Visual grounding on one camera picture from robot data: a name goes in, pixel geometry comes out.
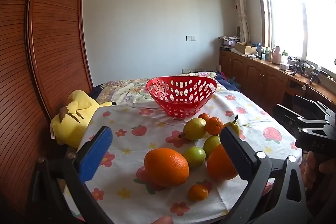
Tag small orange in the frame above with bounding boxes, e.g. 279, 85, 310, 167
188, 184, 209, 201

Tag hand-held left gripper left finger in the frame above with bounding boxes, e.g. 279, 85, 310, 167
28, 126, 114, 224

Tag large orange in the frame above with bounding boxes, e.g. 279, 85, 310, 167
207, 144, 239, 181
144, 148, 190, 188

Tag patterned curtain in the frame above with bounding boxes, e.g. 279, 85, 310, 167
228, 0, 250, 43

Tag white fruit-print tablecloth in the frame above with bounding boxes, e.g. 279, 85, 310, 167
63, 82, 303, 224

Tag cardboard box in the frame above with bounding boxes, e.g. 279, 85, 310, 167
234, 42, 258, 55

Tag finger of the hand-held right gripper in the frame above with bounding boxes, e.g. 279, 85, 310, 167
292, 94, 332, 119
273, 104, 328, 135

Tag wooden cabinet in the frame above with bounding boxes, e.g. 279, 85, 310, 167
219, 48, 336, 119

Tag window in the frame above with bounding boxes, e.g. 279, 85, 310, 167
253, 0, 336, 75

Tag yellow plush toy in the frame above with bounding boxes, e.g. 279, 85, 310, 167
50, 90, 117, 148

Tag red perforated plastic basket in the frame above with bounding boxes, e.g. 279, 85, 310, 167
146, 76, 218, 119

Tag small green fruit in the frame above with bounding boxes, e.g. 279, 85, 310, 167
203, 135, 222, 157
182, 147, 206, 169

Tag navy blue blanket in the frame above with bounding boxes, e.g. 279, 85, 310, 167
217, 72, 243, 94

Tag yellow-green pear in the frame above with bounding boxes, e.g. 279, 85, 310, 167
223, 115, 241, 136

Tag wooden slatted wardrobe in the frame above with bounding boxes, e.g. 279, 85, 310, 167
0, 0, 93, 224

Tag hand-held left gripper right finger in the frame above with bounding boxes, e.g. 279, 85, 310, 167
220, 126, 313, 224

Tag floral quilt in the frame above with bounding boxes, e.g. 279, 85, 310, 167
93, 71, 223, 109

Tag large yellow pear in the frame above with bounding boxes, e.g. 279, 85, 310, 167
183, 118, 208, 141

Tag person's right hand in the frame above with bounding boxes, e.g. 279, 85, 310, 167
302, 152, 336, 189

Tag person's left hand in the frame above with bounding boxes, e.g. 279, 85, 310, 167
151, 216, 173, 224

